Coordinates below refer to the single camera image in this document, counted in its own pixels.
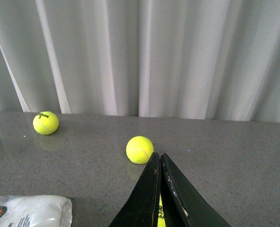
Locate near Wilson tennis ball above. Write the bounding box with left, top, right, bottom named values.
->
left=126, top=136, right=154, bottom=165

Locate white pleated curtain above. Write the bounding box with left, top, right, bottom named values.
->
left=0, top=0, right=280, bottom=122

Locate far Wilson tennis ball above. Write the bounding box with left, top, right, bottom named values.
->
left=33, top=111, right=59, bottom=135

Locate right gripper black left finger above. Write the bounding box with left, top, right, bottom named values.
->
left=110, top=152, right=161, bottom=227

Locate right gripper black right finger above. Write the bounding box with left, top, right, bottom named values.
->
left=161, top=153, right=230, bottom=227

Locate wilson tennis ball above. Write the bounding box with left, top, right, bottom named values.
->
left=33, top=111, right=59, bottom=135
left=126, top=136, right=154, bottom=165

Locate Roland Garros tennis ball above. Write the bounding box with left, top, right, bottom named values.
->
left=157, top=196, right=166, bottom=227

